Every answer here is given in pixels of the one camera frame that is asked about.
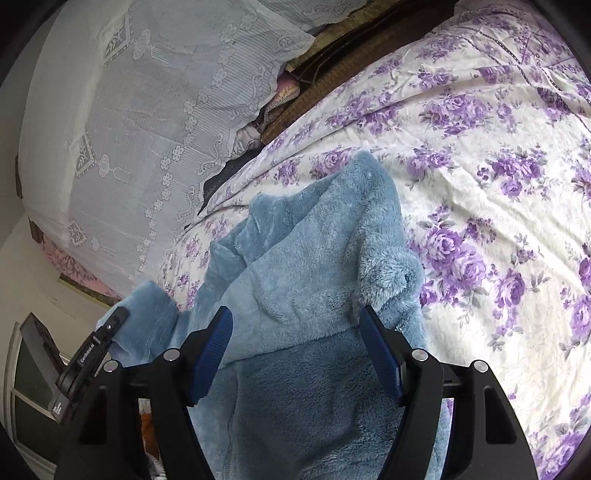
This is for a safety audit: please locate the white lace cover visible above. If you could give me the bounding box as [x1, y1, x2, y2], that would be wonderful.
[17, 0, 320, 297]

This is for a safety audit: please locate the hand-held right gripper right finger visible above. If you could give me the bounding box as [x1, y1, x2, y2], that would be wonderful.
[359, 305, 539, 480]

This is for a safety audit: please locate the purple floral bed sheet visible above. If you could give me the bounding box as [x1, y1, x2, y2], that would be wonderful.
[157, 0, 591, 480]

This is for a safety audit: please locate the blue fleece jacket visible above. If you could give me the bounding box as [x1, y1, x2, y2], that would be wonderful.
[95, 150, 456, 480]

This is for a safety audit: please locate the grey satin folded cloth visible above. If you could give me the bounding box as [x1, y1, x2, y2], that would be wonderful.
[230, 124, 265, 160]

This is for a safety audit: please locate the pink patterned folded cloth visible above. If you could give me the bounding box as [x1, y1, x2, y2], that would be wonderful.
[265, 75, 302, 121]

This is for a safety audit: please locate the pink floral cloth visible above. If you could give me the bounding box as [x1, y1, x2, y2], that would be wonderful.
[41, 232, 124, 302]

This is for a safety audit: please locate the white framed window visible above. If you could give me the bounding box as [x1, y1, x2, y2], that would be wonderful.
[4, 318, 71, 468]

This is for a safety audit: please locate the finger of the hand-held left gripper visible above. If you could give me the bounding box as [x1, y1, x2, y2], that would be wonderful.
[92, 306, 131, 348]

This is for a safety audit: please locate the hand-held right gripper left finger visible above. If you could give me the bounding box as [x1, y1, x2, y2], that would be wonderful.
[54, 305, 235, 480]

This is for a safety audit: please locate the brown woven mat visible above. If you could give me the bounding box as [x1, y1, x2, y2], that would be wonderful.
[259, 13, 458, 145]

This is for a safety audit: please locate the dark folded cloth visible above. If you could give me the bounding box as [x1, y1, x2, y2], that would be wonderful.
[198, 151, 262, 215]

